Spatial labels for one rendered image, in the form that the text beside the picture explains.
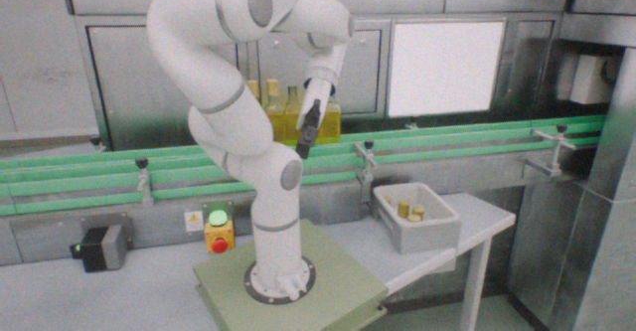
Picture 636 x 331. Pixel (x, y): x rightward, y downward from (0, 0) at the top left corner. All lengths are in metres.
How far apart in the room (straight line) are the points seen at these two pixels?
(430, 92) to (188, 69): 1.04
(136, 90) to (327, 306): 0.87
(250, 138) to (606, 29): 1.29
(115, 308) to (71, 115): 3.75
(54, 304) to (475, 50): 1.42
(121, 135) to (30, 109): 3.41
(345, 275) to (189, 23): 0.59
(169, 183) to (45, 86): 3.64
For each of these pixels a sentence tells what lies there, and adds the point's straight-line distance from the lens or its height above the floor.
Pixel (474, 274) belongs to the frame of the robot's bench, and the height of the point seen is 0.52.
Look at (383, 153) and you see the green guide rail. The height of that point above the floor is 0.92.
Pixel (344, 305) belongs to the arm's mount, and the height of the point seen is 0.81.
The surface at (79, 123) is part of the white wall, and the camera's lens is 4.64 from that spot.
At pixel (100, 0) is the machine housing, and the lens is 1.27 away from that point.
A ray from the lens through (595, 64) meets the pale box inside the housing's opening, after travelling 1.80.
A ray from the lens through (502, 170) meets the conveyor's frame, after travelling 1.48.
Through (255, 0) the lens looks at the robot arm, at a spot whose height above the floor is 1.38.
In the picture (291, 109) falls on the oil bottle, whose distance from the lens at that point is 1.13.
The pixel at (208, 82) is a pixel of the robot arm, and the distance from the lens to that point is 0.56.
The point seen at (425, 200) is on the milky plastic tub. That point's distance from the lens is 1.23.
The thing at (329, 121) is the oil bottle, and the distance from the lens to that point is 1.16.
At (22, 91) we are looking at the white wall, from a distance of 4.73.
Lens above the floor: 1.37
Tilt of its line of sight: 21 degrees down
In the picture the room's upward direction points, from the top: straight up
